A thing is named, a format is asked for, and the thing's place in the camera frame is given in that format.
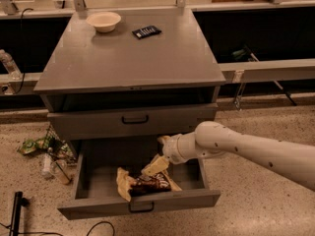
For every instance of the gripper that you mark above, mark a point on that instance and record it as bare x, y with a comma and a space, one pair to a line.
171, 148

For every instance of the brown chip bag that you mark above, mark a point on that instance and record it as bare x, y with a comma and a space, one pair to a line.
129, 187

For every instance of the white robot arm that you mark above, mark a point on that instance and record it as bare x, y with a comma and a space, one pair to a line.
293, 161

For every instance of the open grey lower drawer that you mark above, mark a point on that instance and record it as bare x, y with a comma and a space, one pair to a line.
95, 189

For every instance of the grey drawer cabinet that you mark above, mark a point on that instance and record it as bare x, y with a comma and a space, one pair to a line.
72, 40

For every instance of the closed grey upper drawer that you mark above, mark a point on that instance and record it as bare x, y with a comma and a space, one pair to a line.
114, 123

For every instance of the clear cup on floor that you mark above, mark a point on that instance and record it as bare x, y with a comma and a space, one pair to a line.
59, 170

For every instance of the plastic bottle on floor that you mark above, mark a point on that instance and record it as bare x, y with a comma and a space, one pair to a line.
45, 172

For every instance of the black snack packet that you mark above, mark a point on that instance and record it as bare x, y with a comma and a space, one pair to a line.
146, 32

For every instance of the white paper bowl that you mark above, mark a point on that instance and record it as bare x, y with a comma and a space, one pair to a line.
104, 21

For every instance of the black stand on floor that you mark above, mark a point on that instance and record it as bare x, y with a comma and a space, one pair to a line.
19, 202

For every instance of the clear plastic bottle on left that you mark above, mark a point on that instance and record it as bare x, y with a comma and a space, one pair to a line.
10, 65

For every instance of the green object behind rail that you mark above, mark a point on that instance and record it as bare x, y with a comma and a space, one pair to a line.
241, 55

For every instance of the grey metal rail frame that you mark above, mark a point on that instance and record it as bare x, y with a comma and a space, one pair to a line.
262, 70

